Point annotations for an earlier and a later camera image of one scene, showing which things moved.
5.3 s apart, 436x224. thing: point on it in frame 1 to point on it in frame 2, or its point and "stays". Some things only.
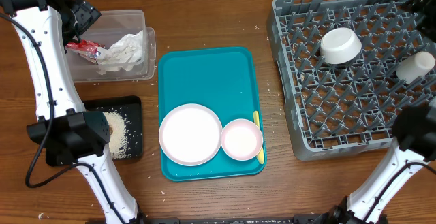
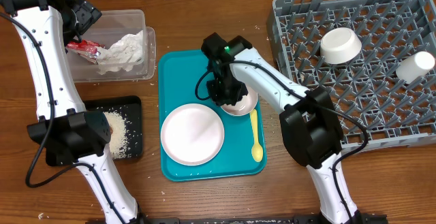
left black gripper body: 78,18 stays
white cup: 415,67 stays
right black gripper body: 426,7 to 227,90
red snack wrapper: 86,49 stays
